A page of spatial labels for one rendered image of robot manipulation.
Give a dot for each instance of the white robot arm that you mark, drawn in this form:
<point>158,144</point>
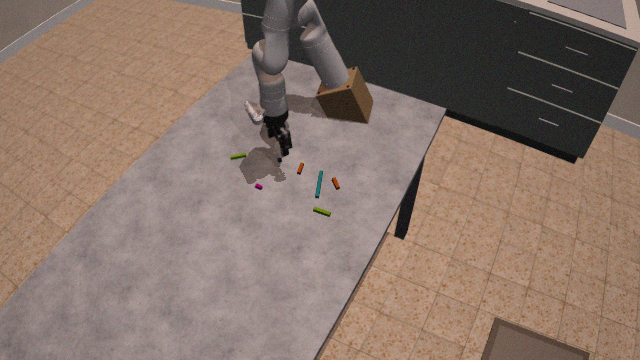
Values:
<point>274,57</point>

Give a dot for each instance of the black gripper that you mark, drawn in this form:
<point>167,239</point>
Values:
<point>277,125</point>

